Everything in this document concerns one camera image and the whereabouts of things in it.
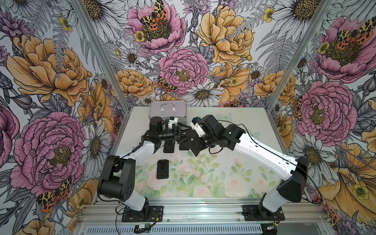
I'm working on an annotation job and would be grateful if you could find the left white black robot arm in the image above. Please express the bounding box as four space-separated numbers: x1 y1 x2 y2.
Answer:
97 117 191 212

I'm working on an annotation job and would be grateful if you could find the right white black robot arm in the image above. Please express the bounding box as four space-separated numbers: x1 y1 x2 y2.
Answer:
186 115 308 212

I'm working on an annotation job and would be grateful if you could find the aluminium left corner post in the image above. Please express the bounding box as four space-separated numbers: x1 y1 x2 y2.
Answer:
72 1 131 115

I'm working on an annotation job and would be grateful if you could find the black folded phone stand front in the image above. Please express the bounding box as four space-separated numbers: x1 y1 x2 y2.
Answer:
156 160 169 180

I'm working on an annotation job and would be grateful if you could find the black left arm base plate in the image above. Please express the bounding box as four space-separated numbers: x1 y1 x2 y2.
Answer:
121 205 164 223

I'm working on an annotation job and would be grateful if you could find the small green circuit board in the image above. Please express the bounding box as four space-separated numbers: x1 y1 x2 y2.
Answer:
133 224 151 234

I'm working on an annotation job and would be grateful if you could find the silver aluminium first aid case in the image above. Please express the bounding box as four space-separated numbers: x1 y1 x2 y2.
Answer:
148 100 187 124

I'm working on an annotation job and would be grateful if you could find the aluminium right corner post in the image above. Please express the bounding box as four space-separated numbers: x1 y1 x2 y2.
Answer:
266 0 333 112

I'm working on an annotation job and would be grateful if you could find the aluminium corner post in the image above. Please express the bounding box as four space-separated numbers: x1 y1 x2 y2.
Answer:
72 1 131 115
266 0 333 112

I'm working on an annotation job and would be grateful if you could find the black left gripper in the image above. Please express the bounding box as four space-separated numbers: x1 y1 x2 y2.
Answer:
159 121 192 144

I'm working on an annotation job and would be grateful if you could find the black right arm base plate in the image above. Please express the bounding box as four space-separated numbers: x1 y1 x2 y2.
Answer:
241 204 286 222

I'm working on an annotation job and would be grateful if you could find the aluminium front rail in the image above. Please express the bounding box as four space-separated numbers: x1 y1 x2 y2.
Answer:
78 197 325 225

